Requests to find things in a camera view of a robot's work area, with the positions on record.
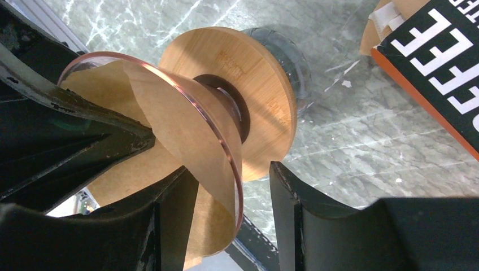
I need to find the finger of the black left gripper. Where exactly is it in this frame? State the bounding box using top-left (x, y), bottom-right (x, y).
top-left (1, 3), bottom-right (154, 212)

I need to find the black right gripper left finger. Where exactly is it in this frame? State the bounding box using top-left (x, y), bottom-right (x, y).
top-left (1, 167), bottom-right (198, 270)

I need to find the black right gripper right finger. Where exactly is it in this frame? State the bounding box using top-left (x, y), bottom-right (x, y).
top-left (269, 161), bottom-right (478, 270)

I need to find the brown paper coffee filter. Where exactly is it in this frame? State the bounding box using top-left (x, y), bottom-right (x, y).
top-left (59, 59), bottom-right (243, 270)

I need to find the orange coffee filter box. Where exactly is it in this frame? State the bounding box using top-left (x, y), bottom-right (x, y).
top-left (360, 1), bottom-right (478, 158)

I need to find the clear glass jar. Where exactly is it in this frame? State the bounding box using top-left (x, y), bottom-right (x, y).
top-left (242, 28), bottom-right (312, 115)

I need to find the aluminium frame rail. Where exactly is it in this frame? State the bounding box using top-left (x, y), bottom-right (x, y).
top-left (7, 0), bottom-right (89, 53)

